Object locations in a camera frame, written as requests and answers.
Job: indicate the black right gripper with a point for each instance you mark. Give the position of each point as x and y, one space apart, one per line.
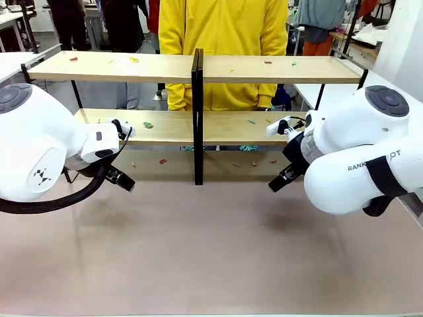
296 152

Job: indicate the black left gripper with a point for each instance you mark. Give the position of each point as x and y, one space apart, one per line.
86 167

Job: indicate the wooden black-framed shelf unit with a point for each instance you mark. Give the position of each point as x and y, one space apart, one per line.
109 71
281 72

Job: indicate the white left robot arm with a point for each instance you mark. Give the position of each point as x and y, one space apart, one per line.
36 132

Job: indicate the grey hanging garment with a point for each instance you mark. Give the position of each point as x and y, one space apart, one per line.
317 13

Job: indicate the dark blue cloth item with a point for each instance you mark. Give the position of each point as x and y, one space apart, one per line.
283 99

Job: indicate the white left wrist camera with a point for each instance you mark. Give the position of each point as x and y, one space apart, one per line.
125 128

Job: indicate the orange hanging garment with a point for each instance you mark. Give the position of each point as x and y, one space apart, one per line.
317 43

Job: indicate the black clothes rack pole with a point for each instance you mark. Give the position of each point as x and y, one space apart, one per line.
351 26

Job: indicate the large green paper scrap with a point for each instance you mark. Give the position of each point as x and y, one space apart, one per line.
148 125

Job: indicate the person in yellow hoodie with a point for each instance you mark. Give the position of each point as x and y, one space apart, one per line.
224 29

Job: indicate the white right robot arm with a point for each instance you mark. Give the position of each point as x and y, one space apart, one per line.
357 132

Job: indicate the bystander in dark clothes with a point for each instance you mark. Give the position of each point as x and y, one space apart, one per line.
122 23

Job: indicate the bystander in black clothes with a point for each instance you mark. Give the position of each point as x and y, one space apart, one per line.
67 23

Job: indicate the yellow-green paper scrap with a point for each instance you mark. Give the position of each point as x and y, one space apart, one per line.
133 59

